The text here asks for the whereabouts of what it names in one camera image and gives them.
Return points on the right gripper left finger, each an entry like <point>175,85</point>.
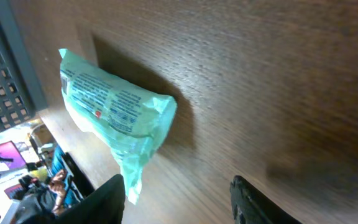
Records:
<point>105,205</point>

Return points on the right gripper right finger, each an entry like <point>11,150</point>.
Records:
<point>251,206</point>

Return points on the pink monitor screen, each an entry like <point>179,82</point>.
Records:
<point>10,158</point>

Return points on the grey plastic basket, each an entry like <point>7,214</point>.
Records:
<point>21,95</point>

